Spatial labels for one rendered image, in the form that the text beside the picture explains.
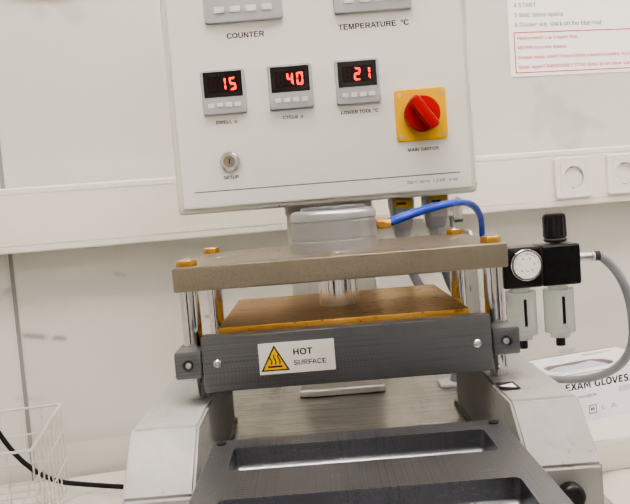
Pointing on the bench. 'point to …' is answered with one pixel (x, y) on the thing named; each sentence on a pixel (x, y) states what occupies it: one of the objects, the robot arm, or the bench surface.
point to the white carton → (611, 405)
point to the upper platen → (341, 306)
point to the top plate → (344, 251)
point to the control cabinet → (322, 113)
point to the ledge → (623, 439)
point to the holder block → (379, 468)
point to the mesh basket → (32, 460)
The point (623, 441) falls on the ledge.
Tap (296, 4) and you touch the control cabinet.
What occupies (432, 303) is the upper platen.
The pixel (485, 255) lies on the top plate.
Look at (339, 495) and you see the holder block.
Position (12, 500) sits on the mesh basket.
